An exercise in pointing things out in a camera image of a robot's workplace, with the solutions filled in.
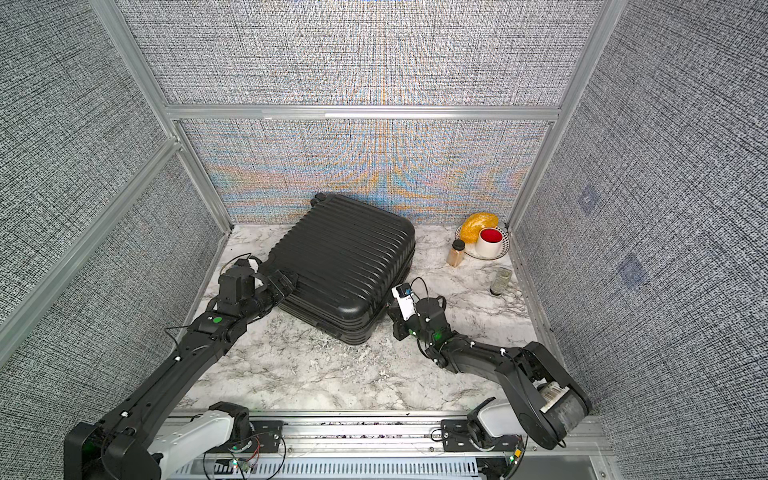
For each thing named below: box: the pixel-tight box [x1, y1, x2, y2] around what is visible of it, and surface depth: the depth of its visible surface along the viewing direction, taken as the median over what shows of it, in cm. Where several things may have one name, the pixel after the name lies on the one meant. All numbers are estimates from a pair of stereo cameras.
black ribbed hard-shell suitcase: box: [266, 192, 417, 345], surface depth 87 cm
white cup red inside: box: [475, 227, 503, 259], surface depth 108 cm
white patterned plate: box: [455, 226, 511, 261], surface depth 109 cm
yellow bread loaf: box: [460, 212, 499, 244], surface depth 114 cm
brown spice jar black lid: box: [447, 239, 465, 268], surface depth 106 cm
